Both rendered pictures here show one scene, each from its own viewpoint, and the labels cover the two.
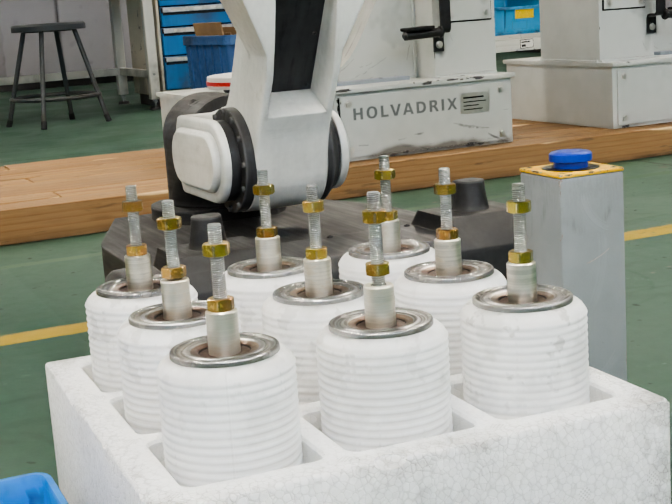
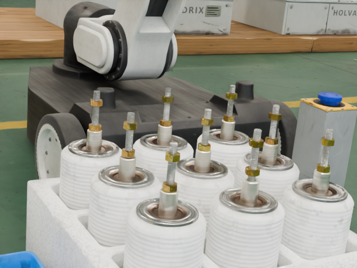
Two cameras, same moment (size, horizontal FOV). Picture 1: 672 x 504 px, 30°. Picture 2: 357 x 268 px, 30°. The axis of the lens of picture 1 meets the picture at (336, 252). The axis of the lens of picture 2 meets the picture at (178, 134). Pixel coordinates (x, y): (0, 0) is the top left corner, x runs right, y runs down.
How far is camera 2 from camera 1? 0.23 m
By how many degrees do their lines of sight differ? 10
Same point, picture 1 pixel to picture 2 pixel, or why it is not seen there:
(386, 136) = not seen: hidden behind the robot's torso
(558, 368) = (337, 233)
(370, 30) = not seen: outside the picture
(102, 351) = (70, 184)
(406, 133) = not seen: hidden behind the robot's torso
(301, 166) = (151, 60)
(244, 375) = (184, 233)
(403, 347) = (265, 220)
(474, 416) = (290, 255)
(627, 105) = (290, 23)
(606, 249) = (341, 150)
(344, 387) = (228, 237)
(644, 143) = (297, 44)
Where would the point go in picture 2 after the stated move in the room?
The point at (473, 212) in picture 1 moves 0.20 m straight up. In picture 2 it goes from (246, 101) to (257, 13)
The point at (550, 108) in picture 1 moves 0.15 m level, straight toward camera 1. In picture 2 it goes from (247, 16) to (248, 20)
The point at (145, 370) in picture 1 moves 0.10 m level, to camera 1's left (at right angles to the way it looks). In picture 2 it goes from (109, 209) to (30, 207)
